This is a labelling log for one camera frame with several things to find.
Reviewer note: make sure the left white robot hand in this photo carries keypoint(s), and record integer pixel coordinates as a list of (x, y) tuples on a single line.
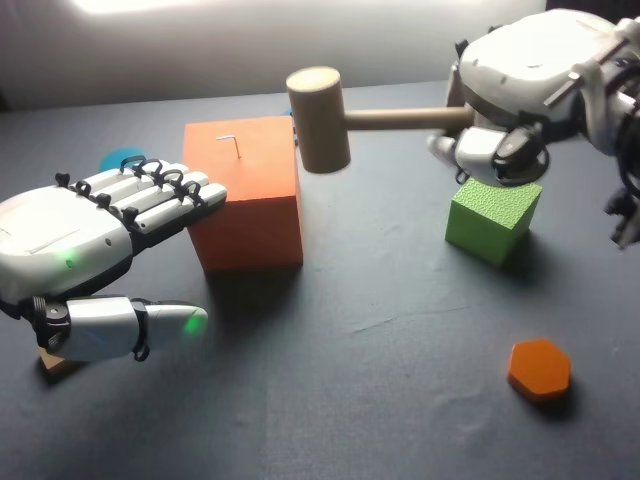
[(55, 230)]

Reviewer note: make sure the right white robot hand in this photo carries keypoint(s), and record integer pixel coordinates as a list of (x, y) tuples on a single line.
[(520, 60)]

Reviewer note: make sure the large orange cube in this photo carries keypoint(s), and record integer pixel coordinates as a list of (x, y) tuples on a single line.
[(255, 225)]

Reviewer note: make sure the small metal nail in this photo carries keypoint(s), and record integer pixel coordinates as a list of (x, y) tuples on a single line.
[(236, 146)]

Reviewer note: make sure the blue round disc block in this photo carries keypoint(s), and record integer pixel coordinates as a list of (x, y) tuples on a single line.
[(112, 159)]

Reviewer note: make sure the dark curtain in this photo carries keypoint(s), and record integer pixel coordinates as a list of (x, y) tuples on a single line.
[(595, 6)]

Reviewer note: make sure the tan wooden rectangular block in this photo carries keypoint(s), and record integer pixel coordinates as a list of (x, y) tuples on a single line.
[(52, 365)]

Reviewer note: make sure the large green textured cube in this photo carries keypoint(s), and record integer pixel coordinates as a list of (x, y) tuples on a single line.
[(485, 225)]

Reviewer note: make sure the orange hexagon block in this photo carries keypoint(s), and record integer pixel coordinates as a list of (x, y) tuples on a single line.
[(540, 367)]

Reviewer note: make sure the grey table cloth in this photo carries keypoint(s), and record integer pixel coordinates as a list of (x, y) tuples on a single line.
[(350, 425)]

